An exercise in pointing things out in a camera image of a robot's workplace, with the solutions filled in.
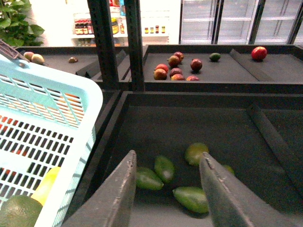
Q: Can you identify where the brown basket handle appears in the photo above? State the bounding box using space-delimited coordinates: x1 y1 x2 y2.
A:
0 40 30 62

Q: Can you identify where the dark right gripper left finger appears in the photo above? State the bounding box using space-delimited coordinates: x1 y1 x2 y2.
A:
62 150 137 227

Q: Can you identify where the green avocado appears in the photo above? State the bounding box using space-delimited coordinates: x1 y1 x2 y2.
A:
0 195 43 227

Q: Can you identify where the yellow mango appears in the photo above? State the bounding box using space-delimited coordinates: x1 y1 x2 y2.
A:
31 166 61 206

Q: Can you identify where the red apple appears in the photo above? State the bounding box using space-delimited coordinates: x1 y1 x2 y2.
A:
251 46 267 61

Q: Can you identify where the green potted plant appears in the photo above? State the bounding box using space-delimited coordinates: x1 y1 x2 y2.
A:
0 0 45 47

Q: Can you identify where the light blue plastic basket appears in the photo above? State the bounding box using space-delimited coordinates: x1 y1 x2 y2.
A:
0 56 103 227

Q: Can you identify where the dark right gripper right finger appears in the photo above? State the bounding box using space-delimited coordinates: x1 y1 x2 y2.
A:
199 152 298 227

